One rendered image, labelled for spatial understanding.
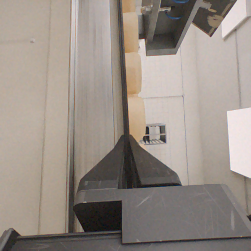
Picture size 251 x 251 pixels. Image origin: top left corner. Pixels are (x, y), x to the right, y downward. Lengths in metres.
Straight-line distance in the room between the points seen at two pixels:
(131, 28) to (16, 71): 0.15
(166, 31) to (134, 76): 0.71
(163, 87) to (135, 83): 4.28
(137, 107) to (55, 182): 0.12
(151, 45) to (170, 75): 3.80
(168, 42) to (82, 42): 0.66
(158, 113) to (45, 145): 4.16
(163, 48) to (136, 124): 0.70
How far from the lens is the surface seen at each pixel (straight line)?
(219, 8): 0.81
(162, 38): 0.87
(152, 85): 4.41
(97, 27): 0.24
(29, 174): 0.19
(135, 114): 0.15
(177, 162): 4.53
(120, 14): 0.19
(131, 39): 0.21
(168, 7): 0.74
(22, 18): 0.27
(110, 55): 0.21
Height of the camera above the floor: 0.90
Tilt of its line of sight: 1 degrees down
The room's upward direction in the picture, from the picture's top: 87 degrees clockwise
